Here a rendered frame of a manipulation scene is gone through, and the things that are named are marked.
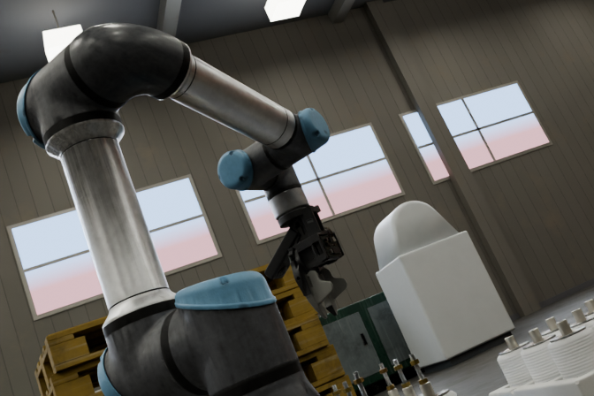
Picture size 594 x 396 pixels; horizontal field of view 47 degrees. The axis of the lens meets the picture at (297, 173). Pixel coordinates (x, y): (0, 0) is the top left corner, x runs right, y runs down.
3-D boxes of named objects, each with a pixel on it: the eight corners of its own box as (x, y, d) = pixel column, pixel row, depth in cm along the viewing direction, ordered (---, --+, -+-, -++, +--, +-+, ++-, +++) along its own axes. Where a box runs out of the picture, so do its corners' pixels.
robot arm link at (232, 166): (250, 132, 125) (283, 136, 134) (207, 161, 130) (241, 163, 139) (266, 170, 122) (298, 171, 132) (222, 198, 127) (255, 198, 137)
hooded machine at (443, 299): (488, 345, 668) (421, 207, 709) (522, 333, 610) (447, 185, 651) (420, 376, 640) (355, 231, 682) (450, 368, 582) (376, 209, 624)
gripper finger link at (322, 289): (337, 308, 126) (321, 262, 130) (312, 321, 129) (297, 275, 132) (346, 308, 129) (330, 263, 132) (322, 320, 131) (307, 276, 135)
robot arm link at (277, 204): (262, 204, 137) (283, 203, 144) (270, 224, 136) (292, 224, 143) (289, 186, 134) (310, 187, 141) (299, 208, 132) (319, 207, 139)
